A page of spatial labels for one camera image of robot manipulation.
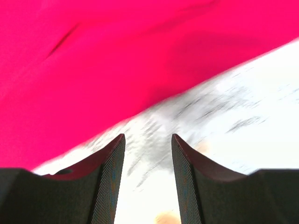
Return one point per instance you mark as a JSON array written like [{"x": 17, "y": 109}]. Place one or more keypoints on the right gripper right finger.
[{"x": 209, "y": 193}]

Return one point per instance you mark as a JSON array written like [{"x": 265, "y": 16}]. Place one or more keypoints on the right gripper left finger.
[{"x": 84, "y": 193}]

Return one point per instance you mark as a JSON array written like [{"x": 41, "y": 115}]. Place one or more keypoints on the red t shirt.
[{"x": 70, "y": 69}]

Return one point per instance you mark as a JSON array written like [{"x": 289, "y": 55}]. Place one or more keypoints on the floral table mat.
[{"x": 245, "y": 119}]

